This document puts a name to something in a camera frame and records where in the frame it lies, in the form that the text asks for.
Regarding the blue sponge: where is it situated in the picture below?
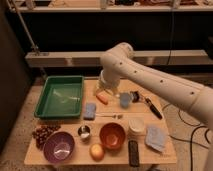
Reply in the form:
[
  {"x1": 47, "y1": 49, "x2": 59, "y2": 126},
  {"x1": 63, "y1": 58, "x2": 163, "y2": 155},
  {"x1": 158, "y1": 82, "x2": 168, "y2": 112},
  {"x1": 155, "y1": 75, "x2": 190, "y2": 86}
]
[{"x1": 83, "y1": 103, "x2": 96, "y2": 120}]

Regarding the orange bowl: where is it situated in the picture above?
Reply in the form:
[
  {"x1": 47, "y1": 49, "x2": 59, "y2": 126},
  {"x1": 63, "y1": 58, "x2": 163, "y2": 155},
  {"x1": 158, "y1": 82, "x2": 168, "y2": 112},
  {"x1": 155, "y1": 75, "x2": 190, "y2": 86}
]
[{"x1": 99, "y1": 122, "x2": 126, "y2": 150}]

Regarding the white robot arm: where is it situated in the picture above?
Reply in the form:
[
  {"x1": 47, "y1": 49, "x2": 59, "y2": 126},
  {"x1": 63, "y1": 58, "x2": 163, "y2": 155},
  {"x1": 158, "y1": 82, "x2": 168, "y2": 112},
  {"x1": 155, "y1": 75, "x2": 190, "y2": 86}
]
[{"x1": 99, "y1": 42, "x2": 213, "y2": 132}]

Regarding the bunch of red grapes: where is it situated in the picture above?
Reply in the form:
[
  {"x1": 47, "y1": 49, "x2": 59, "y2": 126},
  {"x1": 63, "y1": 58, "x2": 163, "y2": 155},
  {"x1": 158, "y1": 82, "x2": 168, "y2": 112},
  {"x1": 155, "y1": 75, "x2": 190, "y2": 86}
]
[{"x1": 32, "y1": 125, "x2": 61, "y2": 150}]

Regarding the black cable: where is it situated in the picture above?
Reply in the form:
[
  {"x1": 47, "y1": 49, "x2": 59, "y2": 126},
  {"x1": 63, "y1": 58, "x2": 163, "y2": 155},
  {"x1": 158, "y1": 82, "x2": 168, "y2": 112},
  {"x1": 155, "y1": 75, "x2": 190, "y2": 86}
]
[{"x1": 162, "y1": 103, "x2": 213, "y2": 171}]

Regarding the yellow apple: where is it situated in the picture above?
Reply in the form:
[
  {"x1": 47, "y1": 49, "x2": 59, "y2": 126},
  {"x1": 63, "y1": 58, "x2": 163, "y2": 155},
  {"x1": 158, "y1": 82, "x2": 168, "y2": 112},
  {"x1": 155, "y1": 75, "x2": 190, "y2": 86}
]
[{"x1": 90, "y1": 144, "x2": 105, "y2": 161}]

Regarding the purple bowl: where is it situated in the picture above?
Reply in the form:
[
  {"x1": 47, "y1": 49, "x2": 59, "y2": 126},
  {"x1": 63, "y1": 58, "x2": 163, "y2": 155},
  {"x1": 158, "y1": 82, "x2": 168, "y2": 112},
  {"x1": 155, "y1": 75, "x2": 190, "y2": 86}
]
[{"x1": 43, "y1": 131, "x2": 75, "y2": 164}]

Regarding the black remote control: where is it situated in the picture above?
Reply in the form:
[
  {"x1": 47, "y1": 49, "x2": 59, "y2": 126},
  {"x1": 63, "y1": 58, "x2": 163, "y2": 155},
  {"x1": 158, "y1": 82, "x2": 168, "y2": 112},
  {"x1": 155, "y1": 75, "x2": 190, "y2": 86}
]
[{"x1": 128, "y1": 140, "x2": 139, "y2": 167}]

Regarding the orange carrot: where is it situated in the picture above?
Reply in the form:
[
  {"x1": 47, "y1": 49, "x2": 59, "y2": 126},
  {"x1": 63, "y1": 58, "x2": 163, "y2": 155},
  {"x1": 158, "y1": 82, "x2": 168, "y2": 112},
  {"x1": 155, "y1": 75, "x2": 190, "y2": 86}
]
[{"x1": 96, "y1": 93, "x2": 108, "y2": 105}]

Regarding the green plastic tray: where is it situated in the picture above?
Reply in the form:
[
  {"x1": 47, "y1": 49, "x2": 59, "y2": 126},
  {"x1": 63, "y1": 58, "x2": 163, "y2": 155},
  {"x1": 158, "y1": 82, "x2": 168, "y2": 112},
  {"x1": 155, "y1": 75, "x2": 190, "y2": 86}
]
[{"x1": 34, "y1": 76, "x2": 84, "y2": 119}]

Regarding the blue folded cloth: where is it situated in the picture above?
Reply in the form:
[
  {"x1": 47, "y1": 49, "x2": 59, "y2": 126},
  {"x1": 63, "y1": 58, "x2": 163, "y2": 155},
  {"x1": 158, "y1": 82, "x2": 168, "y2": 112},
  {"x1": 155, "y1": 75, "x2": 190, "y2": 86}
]
[{"x1": 145, "y1": 125, "x2": 167, "y2": 152}]

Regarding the blue plastic cup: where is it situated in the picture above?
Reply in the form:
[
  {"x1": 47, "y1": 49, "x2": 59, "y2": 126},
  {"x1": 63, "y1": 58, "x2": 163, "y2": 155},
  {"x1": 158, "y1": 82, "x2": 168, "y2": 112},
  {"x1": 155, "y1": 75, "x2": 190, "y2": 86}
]
[{"x1": 119, "y1": 93, "x2": 132, "y2": 108}]

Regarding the small metal cup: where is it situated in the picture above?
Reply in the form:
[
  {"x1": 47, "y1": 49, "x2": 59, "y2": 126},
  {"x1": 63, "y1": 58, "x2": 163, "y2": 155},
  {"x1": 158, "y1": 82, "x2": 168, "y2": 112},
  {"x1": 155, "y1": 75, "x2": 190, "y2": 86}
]
[{"x1": 78, "y1": 125, "x2": 90, "y2": 140}]

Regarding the black handled kitchen tool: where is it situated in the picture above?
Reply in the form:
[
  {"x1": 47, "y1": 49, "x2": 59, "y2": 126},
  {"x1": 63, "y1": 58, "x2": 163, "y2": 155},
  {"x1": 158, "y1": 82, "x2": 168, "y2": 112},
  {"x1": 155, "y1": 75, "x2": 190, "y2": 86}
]
[{"x1": 130, "y1": 91, "x2": 162, "y2": 119}]

